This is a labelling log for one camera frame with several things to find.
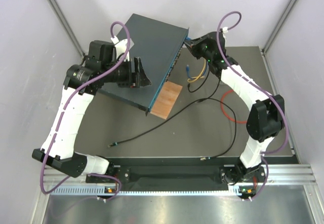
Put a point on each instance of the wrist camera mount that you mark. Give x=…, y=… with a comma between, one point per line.
x=224, y=30
x=120, y=45

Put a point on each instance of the aluminium rail frame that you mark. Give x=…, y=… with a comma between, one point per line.
x=89, y=185

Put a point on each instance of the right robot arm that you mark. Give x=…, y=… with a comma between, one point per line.
x=265, y=119

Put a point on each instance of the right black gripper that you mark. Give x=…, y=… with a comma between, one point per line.
x=196, y=43

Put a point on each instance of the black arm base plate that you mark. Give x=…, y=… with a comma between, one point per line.
x=181, y=178

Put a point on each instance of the dark grey network switch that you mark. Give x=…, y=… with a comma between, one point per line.
x=157, y=44

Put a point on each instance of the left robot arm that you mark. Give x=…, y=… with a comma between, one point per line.
x=106, y=62

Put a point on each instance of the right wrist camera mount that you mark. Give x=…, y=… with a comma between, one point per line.
x=224, y=30

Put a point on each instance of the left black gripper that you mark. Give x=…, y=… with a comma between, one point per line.
x=142, y=80

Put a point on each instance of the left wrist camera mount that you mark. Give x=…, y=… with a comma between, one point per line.
x=120, y=45

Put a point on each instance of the wooden support block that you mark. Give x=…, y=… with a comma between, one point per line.
x=166, y=100

